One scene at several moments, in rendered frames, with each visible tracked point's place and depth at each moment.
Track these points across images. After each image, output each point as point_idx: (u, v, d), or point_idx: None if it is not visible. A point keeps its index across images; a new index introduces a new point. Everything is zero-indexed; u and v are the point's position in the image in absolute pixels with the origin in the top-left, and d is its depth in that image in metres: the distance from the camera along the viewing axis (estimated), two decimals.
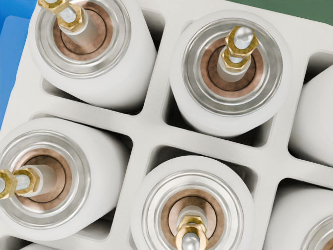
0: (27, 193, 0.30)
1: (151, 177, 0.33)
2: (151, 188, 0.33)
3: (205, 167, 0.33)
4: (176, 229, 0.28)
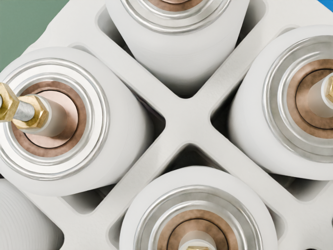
0: (328, 86, 0.22)
1: (270, 234, 0.26)
2: (258, 227, 0.25)
3: None
4: None
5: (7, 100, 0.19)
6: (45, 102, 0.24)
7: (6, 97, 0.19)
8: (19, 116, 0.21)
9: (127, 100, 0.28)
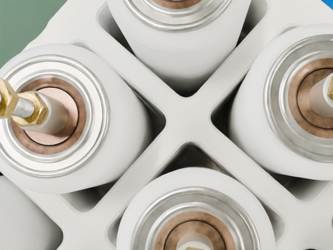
0: (330, 85, 0.22)
1: None
2: (260, 246, 0.25)
3: None
4: None
5: (6, 96, 0.19)
6: (45, 99, 0.24)
7: (5, 93, 0.19)
8: (18, 112, 0.21)
9: (127, 98, 0.27)
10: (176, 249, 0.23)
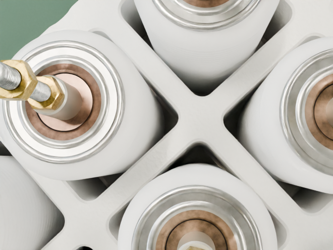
0: None
1: None
2: None
3: None
4: None
5: (26, 78, 0.19)
6: (62, 85, 0.24)
7: (25, 76, 0.19)
8: (35, 95, 0.21)
9: (143, 92, 0.27)
10: (180, 244, 0.23)
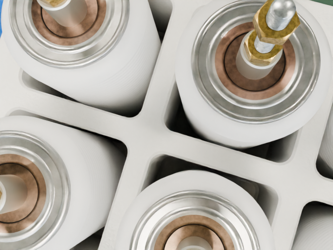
0: None
1: (175, 181, 0.26)
2: (168, 194, 0.26)
3: (242, 204, 0.25)
4: None
5: None
6: None
7: None
8: None
9: None
10: None
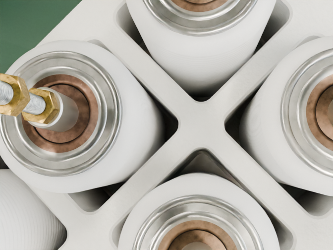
0: None
1: (125, 238, 0.25)
2: None
3: (177, 192, 0.25)
4: None
5: None
6: None
7: None
8: None
9: None
10: None
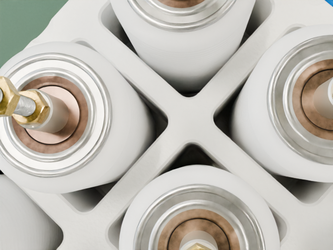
0: None
1: None
2: None
3: None
4: None
5: (8, 94, 0.19)
6: (47, 97, 0.23)
7: (6, 91, 0.19)
8: (19, 110, 0.21)
9: (129, 97, 0.27)
10: (182, 244, 0.23)
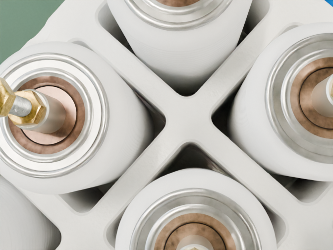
0: None
1: None
2: None
3: (126, 240, 0.25)
4: None
5: (3, 94, 0.19)
6: (43, 97, 0.23)
7: (2, 91, 0.19)
8: (15, 111, 0.21)
9: (127, 97, 0.27)
10: None
